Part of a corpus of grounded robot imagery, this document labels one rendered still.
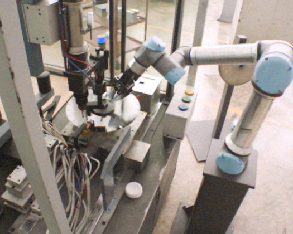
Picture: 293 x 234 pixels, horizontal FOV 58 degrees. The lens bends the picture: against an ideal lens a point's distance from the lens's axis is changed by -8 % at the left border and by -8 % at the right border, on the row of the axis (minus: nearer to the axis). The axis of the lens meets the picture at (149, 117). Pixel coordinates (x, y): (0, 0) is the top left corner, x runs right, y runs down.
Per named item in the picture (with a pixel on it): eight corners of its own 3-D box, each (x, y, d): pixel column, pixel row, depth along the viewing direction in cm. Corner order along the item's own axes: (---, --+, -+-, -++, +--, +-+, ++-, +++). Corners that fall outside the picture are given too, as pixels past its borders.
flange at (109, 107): (89, 101, 127) (88, 96, 126) (113, 98, 130) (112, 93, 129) (92, 116, 119) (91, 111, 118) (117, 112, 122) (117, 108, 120)
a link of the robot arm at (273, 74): (245, 159, 119) (303, 49, 83) (236, 183, 109) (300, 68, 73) (221, 147, 123) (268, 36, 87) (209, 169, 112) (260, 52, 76)
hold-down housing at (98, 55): (98, 88, 114) (96, 43, 101) (108, 92, 112) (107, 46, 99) (90, 95, 110) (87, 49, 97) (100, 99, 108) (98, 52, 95)
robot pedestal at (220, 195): (234, 218, 189) (272, 144, 142) (226, 271, 160) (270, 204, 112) (181, 203, 198) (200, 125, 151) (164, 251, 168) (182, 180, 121)
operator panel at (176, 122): (176, 105, 163) (179, 83, 154) (195, 110, 161) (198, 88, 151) (162, 135, 142) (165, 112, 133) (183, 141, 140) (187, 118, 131)
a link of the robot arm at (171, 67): (193, 65, 108) (172, 45, 108) (181, 77, 100) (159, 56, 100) (182, 77, 113) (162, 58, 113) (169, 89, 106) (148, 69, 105)
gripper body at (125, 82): (106, 86, 113) (123, 65, 106) (116, 80, 120) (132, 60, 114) (120, 99, 113) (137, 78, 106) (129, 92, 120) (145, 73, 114)
